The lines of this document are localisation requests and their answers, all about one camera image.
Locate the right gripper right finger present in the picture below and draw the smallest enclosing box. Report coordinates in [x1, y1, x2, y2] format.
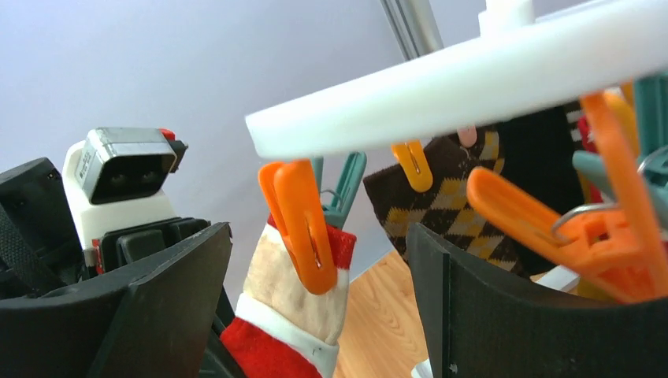
[406, 224, 667, 377]

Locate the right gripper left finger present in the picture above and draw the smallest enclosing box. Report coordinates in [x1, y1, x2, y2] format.
[1, 223, 233, 377]

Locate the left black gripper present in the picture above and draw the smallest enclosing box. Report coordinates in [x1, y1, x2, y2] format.
[91, 217, 211, 276]

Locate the red white-cuffed christmas sock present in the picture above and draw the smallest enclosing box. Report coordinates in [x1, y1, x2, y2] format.
[220, 218, 357, 378]

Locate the brown argyle sock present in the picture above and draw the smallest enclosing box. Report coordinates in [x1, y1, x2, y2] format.
[363, 127, 528, 276]

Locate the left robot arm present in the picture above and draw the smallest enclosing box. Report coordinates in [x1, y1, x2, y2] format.
[1, 157, 211, 299]

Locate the white round sock hanger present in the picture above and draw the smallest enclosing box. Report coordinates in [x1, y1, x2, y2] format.
[246, 1, 667, 159]

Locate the orange clothes peg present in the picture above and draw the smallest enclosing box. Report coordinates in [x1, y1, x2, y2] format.
[258, 160, 337, 295]
[466, 93, 667, 302]

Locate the teal clothes peg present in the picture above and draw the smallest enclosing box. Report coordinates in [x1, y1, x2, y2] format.
[310, 152, 367, 229]

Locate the yellow clothes peg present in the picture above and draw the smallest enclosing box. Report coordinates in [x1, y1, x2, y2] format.
[391, 139, 433, 193]

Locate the white grey drying rack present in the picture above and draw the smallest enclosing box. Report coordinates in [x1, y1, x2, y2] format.
[380, 0, 443, 61]

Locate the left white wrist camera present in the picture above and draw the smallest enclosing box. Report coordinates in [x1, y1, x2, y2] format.
[62, 128, 188, 249]

